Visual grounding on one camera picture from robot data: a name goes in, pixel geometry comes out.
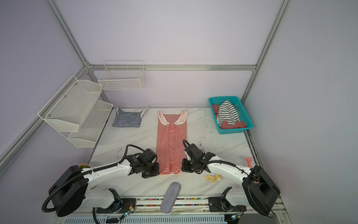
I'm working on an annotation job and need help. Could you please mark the red white striped tank top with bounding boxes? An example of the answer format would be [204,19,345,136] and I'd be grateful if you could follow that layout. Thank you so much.
[156,110,188,175]

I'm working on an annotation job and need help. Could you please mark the blue white striped tank top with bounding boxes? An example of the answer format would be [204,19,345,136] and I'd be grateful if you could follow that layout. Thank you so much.
[112,107,149,128]

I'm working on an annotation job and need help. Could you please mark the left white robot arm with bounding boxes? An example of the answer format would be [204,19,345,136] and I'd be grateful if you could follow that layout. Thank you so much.
[42,155,159,217]

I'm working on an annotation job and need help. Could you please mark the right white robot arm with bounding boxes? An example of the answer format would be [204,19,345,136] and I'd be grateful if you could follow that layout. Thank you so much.
[182,156,281,217]

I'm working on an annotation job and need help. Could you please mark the black white striped tank top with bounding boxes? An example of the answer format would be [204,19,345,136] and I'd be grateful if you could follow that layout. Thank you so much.
[217,100,240,128]

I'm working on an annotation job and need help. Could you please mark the yellow toy giraffe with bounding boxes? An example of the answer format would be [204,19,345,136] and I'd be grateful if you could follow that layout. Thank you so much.
[204,174,222,183]

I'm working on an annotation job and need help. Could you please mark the grey fabric pouch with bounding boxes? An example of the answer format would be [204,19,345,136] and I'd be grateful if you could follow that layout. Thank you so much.
[160,182,181,214]

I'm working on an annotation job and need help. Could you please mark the dark red garment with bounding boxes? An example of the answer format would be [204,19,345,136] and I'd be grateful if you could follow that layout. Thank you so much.
[212,105,247,130]

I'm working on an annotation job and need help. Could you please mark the pink watering can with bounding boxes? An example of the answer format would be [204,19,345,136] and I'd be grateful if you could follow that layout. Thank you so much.
[244,157,253,168]

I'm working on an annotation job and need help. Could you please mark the green potted plant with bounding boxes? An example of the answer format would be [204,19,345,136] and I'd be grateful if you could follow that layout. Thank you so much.
[78,163,91,169]

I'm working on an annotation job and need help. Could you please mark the teal plastic basket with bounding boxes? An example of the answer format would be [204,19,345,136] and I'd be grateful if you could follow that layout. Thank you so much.
[208,96,253,134]

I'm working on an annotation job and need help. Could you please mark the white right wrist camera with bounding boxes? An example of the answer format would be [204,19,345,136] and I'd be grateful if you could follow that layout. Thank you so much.
[185,144,216,165]

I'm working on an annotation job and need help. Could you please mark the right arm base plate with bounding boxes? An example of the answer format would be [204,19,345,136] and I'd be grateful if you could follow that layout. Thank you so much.
[208,187,247,212]

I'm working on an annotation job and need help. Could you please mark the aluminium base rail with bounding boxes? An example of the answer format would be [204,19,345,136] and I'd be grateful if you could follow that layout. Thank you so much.
[54,194,287,217]

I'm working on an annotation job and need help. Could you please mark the white mesh wall shelf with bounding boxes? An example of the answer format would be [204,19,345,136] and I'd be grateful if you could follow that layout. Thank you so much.
[38,76,113,148]

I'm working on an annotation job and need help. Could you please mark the white wire wall basket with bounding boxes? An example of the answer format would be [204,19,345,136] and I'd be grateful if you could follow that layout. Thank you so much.
[98,60,146,91]

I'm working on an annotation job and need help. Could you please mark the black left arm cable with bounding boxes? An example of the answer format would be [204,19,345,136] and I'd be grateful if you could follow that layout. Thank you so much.
[41,144,146,224]

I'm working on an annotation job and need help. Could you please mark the horizontal aluminium frame bar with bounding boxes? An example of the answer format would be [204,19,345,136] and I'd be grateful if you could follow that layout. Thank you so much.
[88,64,257,71]

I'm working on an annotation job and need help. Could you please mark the aluminium frame corner post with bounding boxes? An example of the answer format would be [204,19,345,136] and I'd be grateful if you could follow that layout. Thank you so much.
[46,0,110,103]

